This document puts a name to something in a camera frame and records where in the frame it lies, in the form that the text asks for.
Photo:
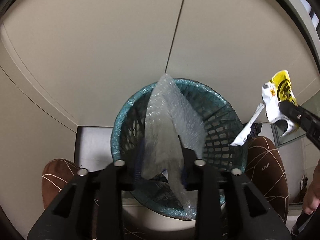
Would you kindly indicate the yellow and white snack packet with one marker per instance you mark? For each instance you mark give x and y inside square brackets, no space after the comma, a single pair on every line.
[277,97]

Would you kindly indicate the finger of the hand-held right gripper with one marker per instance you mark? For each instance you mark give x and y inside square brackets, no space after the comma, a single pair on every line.
[301,117]

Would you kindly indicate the person's right hand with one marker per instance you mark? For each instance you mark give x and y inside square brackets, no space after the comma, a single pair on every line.
[312,192]

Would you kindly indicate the teal plastic trash basket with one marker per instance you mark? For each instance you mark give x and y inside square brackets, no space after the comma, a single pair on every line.
[220,135]

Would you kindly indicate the beige kitchen cabinet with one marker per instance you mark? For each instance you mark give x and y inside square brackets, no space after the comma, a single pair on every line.
[100,55]

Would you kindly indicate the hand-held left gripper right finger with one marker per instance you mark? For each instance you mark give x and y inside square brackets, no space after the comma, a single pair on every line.
[192,162]

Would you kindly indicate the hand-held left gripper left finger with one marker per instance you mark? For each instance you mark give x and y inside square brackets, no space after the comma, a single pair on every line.
[110,180]

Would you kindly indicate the clear bubble wrap sheet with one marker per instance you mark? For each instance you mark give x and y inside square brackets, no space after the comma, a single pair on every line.
[167,120]

